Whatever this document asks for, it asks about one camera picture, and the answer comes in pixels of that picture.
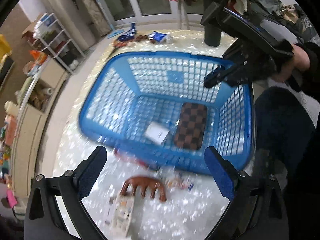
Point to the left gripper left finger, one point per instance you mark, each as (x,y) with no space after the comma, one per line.
(45,219)

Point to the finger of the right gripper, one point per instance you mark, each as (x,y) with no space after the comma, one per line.
(217,75)
(234,78)

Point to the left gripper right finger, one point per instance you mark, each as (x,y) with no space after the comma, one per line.
(256,209)

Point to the blue plastic basket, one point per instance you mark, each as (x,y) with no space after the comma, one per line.
(136,88)

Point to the white remote control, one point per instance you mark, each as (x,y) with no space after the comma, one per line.
(119,215)

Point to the brown wooden massager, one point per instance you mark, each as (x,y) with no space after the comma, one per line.
(144,183)

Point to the person's right hand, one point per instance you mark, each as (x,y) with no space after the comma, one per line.
(299,61)

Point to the white small bottle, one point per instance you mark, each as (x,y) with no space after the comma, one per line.
(169,39)

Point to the brown checkered wallet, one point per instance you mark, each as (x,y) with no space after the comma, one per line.
(191,126)

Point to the blue tissue pack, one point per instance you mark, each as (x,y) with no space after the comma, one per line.
(157,37)

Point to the white power adapter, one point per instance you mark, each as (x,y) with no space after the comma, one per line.
(156,133)

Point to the blue striped sock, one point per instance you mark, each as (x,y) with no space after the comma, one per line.
(129,35)

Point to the cream low cabinet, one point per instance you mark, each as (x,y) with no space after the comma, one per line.
(31,121)

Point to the white paper roll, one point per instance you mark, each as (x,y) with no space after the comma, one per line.
(47,91)

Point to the white metal shelf rack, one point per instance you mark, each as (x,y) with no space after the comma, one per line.
(51,37)

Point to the red handled scissors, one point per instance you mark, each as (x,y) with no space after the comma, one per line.
(118,44)

